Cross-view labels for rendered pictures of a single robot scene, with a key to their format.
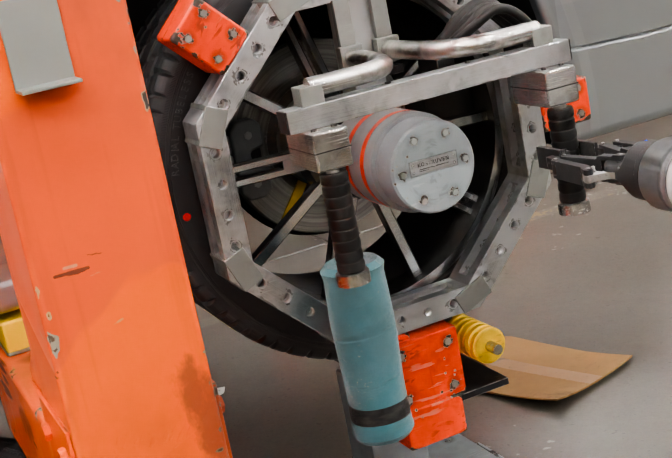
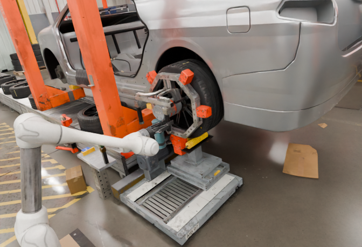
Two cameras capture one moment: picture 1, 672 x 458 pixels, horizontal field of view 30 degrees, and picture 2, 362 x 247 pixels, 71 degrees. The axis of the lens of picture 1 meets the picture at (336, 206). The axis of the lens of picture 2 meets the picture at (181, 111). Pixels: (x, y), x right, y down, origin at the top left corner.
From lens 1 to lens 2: 227 cm
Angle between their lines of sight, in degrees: 66
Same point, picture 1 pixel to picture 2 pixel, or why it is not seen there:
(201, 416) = (109, 128)
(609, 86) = (234, 113)
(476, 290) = (184, 135)
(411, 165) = (155, 111)
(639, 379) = (307, 183)
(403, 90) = (147, 100)
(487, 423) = (270, 165)
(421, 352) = (175, 139)
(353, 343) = not seen: hidden behind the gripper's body
